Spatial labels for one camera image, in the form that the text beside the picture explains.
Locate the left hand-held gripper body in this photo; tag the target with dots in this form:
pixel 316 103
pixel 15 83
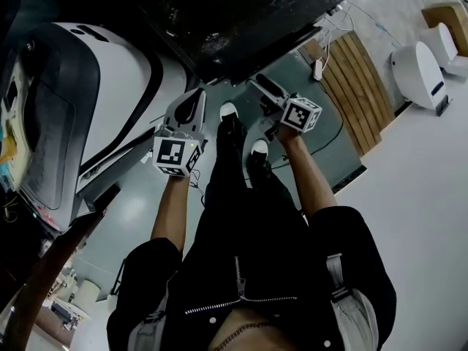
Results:
pixel 172 152

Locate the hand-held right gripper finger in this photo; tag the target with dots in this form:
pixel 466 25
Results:
pixel 270 82
pixel 264 90

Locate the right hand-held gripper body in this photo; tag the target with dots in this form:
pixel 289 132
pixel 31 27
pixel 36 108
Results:
pixel 300 115

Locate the person's right forearm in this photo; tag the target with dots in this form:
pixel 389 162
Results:
pixel 307 174

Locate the person's left forearm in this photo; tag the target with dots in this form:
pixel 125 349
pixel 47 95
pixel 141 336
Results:
pixel 170 210

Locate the person's left white-toed shoe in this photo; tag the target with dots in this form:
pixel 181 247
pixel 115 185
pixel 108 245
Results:
pixel 229 109

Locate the person's white-toed shoe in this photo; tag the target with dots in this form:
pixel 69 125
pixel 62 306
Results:
pixel 259 147
pixel 229 109

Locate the grey-green floor platform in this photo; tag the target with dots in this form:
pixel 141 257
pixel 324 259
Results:
pixel 325 148

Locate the white power adapter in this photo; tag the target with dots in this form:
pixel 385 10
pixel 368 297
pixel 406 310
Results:
pixel 318 68

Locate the person's right white-toed shoe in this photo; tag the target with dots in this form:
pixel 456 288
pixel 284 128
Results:
pixel 259 147

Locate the wooden slat panel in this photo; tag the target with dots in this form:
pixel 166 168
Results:
pixel 356 90

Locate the black worktop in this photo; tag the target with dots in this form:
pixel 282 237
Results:
pixel 241 17

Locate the person's black trousers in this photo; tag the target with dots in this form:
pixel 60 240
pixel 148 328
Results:
pixel 245 188

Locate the white rounded appliance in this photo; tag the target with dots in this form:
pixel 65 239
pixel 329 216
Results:
pixel 420 73

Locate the person's black jacket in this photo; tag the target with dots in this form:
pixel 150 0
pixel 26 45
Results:
pixel 278 269

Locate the white cylindrical container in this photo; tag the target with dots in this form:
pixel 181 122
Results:
pixel 88 294

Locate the white appliance with wooden box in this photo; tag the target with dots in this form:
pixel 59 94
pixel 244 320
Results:
pixel 448 31

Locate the brown wooden rail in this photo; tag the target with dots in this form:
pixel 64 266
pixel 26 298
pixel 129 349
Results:
pixel 40 280

